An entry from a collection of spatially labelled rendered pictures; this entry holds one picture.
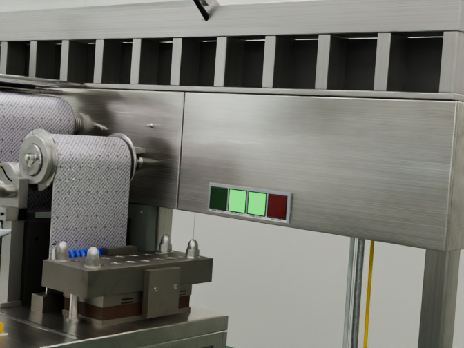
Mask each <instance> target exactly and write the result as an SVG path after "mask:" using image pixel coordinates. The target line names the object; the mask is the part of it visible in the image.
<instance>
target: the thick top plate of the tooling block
mask: <svg viewBox="0 0 464 348"><path fill-rule="evenodd" d="M172 251H173V252H172V253H162V252H159V251H158V250H155V251H139V252H137V253H136V254H128V255H112V256H106V255H99V258H100V266H101V268H98V269H90V268H86V267H84V265H85V260H86V257H87V256H82V257H73V258H69V260H70V262H55V261H54V260H53V259H49V260H43V270H42V283H41V285H42V286H43V287H48V288H51V289H55V290H58V291H63V292H65V293H70V294H73V295H76V296H80V297H83V298H96V297H101V296H111V295H117V294H123V293H132V292H138V291H143V289H144V270H145V269H158V268H164V267H180V268H181V273H180V286H185V285H190V284H200V283H206V282H212V272H213V258H208V257H204V256H200V255H199V257H200V258H185V255H186V253H184V252H181V251H174V250H172Z"/></svg>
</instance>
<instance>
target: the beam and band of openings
mask: <svg viewBox="0 0 464 348"><path fill-rule="evenodd" d="M204 8H205V10H206V11H207V13H208V15H209V20H208V21H203V20H202V19H203V16H202V15H201V13H200V11H199V10H198V8H197V6H191V7H178V8H154V9H141V10H117V11H104V12H80V13H67V14H43V15H30V16H17V17H0V45H1V46H0V74H6V75H18V76H24V77H37V78H44V79H56V80H63V81H75V82H81V83H84V87H83V88H91V89H112V90H152V91H173V92H194V93H234V94H255V95H295V96H316V97H356V98H377V99H417V100H439V101H458V102H464V0H303V1H279V2H266V3H241V4H229V5H216V6H204ZM408 37H419V38H408ZM357 38H377V39H357ZM295 39H308V40H295ZM249 40H265V41H249ZM68 88H77V87H68Z"/></svg>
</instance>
